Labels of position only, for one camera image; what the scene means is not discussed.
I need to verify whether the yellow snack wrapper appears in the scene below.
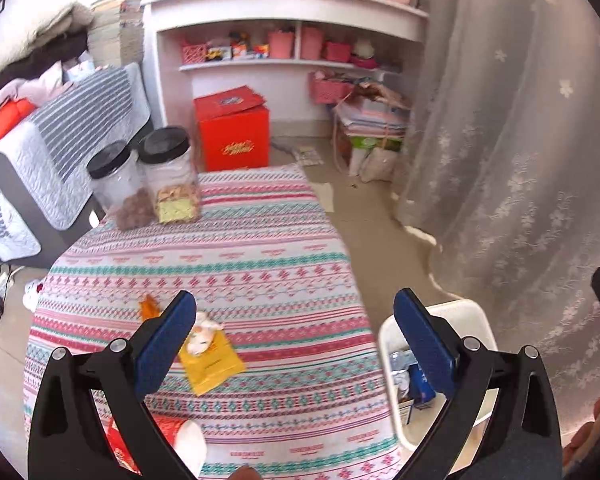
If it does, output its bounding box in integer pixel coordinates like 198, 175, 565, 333
178, 330, 247, 396

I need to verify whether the white tissue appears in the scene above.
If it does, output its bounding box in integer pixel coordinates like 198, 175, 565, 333
185, 311, 223, 356

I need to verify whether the white trash bin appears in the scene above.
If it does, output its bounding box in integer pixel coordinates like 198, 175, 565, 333
378, 299, 498, 452

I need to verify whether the blue carton in bin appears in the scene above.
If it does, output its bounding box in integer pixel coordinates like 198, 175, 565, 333
407, 364, 437, 405

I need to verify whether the red snack package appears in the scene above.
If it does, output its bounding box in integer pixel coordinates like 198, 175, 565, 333
105, 414, 208, 479

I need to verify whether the orange wrapper piece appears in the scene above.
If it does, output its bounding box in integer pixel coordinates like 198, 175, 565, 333
140, 295, 161, 321

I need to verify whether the white floral lace curtain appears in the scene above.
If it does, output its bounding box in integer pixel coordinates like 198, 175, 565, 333
393, 0, 600, 425

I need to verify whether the short clear jar black lid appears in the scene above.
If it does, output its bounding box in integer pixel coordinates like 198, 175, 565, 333
86, 141, 155, 231

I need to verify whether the patterned striped tablecloth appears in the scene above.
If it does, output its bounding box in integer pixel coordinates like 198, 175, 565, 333
23, 165, 402, 479

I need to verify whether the stack of papers and boxes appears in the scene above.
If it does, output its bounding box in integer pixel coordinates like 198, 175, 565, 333
332, 79, 412, 183

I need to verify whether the grey striped sofa cover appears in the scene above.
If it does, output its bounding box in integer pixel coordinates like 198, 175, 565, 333
0, 63, 150, 231

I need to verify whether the paper sheet on floor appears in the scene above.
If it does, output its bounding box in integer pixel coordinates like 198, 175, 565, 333
310, 182, 335, 214

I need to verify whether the tall clear jar black lid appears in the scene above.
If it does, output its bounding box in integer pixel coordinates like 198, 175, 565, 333
137, 127, 201, 224

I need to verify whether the checkered paper on floor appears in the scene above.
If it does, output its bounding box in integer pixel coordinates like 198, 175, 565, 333
291, 146, 324, 167

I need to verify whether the pink basket on floor stack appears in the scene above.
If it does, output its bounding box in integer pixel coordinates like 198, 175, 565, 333
308, 72, 354, 104

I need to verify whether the red cardboard box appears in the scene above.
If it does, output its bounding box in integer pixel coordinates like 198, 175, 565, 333
194, 86, 270, 171

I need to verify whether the white bookshelf unit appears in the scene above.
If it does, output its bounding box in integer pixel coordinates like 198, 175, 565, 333
143, 0, 429, 136

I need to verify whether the pink bin on shelf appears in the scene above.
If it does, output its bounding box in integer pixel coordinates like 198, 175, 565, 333
300, 26, 324, 61

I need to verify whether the stack of books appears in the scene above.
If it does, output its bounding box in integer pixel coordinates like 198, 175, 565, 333
87, 0, 144, 67

